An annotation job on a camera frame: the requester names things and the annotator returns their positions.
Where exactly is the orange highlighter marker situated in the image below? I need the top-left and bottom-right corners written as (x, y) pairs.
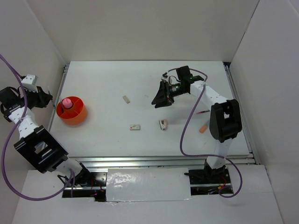
top-left (199, 120), bottom-right (210, 133)

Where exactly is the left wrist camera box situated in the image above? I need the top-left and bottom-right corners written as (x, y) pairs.
top-left (21, 75), bottom-right (38, 92)

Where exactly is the purple black pen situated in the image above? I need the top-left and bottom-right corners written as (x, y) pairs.
top-left (60, 97), bottom-right (64, 113)

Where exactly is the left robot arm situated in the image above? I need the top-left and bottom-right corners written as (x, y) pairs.
top-left (0, 86), bottom-right (93, 186)

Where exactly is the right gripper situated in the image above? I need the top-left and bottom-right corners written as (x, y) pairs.
top-left (152, 80), bottom-right (187, 108)

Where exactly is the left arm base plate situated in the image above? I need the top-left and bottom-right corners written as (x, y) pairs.
top-left (62, 170), bottom-right (107, 202)

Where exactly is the pink round container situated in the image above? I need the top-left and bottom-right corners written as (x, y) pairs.
top-left (62, 98), bottom-right (73, 109)

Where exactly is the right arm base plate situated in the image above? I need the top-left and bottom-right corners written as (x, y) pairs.
top-left (184, 169), bottom-right (233, 196)

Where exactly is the white cover sheet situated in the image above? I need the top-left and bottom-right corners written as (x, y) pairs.
top-left (106, 168), bottom-right (192, 202)

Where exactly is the aluminium right rail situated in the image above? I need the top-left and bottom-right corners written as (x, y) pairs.
top-left (223, 62), bottom-right (261, 165)

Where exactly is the orange round pen holder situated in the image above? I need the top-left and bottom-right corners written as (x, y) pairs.
top-left (56, 96), bottom-right (88, 126)

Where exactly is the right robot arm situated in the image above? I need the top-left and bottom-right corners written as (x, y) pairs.
top-left (151, 66), bottom-right (242, 183)

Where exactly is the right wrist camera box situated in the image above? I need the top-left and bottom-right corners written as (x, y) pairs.
top-left (161, 72), bottom-right (170, 82)

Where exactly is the pink mini stapler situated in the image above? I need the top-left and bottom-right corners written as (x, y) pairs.
top-left (159, 119), bottom-right (167, 131)

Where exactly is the beige eraser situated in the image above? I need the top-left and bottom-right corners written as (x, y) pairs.
top-left (122, 96), bottom-right (130, 104)

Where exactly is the aluminium rail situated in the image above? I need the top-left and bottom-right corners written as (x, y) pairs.
top-left (67, 155), bottom-right (255, 169)
top-left (223, 62), bottom-right (261, 165)

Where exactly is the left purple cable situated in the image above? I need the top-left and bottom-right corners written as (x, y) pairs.
top-left (0, 55), bottom-right (76, 200)

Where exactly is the aluminium front rail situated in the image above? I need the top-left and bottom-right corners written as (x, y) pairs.
top-left (67, 155), bottom-right (255, 169)

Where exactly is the staples box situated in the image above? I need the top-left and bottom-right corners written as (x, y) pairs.
top-left (129, 124), bottom-right (141, 131)

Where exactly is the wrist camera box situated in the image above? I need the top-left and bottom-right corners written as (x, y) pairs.
top-left (161, 72), bottom-right (170, 82)
top-left (21, 75), bottom-right (38, 92)

